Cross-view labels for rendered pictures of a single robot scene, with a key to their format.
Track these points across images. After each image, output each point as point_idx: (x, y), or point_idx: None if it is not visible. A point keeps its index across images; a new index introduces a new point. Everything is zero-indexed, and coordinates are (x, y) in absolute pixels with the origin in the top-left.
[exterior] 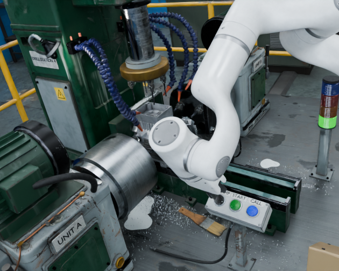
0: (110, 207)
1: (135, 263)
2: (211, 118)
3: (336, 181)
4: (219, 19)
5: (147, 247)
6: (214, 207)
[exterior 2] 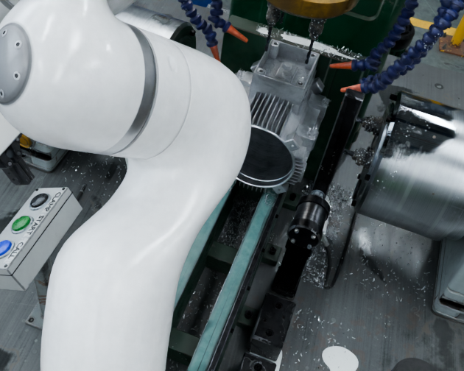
0: None
1: (57, 173)
2: (329, 181)
3: None
4: None
5: (88, 182)
6: (31, 199)
